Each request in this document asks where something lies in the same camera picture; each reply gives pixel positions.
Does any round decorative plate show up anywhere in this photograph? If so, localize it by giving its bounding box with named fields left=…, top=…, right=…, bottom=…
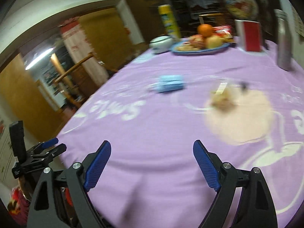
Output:
left=223, top=0, right=259, bottom=21

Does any red bag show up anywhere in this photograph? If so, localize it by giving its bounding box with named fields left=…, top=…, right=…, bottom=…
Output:
left=7, top=186, right=30, bottom=219

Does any red plastic wastebasket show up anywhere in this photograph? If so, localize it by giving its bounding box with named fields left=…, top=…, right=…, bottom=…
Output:
left=65, top=188, right=73, bottom=207

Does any wooden armchair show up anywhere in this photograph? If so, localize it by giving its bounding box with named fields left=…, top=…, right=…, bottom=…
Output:
left=54, top=52, right=112, bottom=107

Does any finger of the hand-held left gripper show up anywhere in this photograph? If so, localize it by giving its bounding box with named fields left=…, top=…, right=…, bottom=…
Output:
left=31, top=144, right=67, bottom=162
left=27, top=138, right=59, bottom=156

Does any wooden door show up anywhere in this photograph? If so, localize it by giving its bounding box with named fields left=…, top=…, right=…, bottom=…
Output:
left=0, top=53, right=63, bottom=139

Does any red and white box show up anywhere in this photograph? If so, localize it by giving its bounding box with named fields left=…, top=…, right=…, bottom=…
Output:
left=235, top=19, right=262, bottom=53

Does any blue oval plate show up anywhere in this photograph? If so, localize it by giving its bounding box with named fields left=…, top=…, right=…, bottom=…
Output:
left=171, top=39, right=231, bottom=55

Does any red snack packet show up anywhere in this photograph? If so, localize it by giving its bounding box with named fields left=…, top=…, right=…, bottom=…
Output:
left=212, top=25, right=233, bottom=40

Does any yellow apple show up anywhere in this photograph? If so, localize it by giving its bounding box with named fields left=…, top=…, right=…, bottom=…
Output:
left=205, top=35, right=224, bottom=49

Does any silver metal bottle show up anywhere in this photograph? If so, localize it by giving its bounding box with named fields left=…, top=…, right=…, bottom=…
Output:
left=274, top=9, right=293, bottom=71

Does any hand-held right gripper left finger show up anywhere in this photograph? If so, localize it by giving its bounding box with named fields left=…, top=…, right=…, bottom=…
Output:
left=27, top=141, right=112, bottom=228

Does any white lidded bowl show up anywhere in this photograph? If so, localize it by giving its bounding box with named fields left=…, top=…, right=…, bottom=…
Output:
left=149, top=36, right=173, bottom=53

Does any orange fruit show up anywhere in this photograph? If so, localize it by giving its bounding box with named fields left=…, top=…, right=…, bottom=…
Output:
left=197, top=24, right=213, bottom=37

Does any light blue packet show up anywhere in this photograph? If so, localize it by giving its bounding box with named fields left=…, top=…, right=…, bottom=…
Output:
left=147, top=74, right=186, bottom=93

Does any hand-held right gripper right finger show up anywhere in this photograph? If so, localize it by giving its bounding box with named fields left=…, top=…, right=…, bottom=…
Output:
left=193, top=140, right=278, bottom=228

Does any purple tablecloth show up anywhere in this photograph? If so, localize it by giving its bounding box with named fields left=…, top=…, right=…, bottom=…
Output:
left=57, top=37, right=304, bottom=228

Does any beige paper plate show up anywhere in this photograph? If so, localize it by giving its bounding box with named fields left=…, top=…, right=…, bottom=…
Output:
left=204, top=82, right=273, bottom=145

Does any yellow spray can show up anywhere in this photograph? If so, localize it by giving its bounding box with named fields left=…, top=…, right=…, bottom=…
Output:
left=158, top=4, right=181, bottom=40

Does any ceiling tube light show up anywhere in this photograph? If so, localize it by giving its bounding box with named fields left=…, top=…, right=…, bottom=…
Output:
left=25, top=47, right=54, bottom=70

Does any white and red curtain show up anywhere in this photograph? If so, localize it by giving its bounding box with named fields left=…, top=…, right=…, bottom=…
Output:
left=60, top=17, right=108, bottom=83

